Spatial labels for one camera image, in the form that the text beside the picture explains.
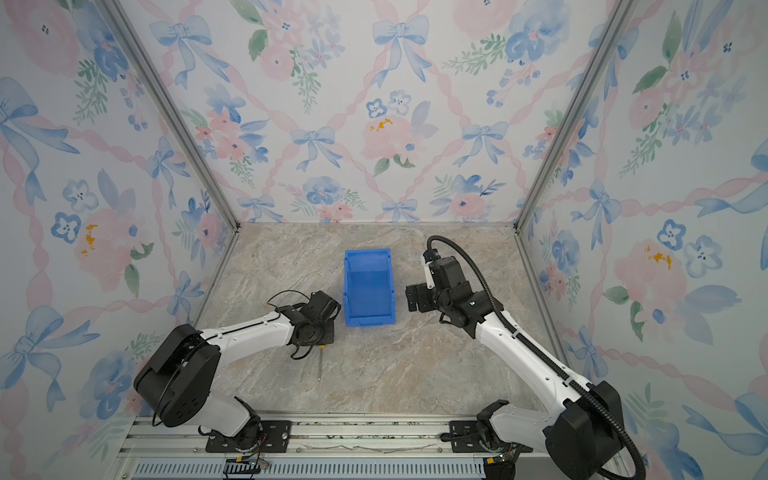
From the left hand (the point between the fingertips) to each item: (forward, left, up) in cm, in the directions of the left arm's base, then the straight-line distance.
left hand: (328, 332), depth 90 cm
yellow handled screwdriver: (-5, +1, +1) cm, 6 cm away
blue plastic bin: (+18, -11, -3) cm, 21 cm away
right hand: (+6, -27, +17) cm, 32 cm away
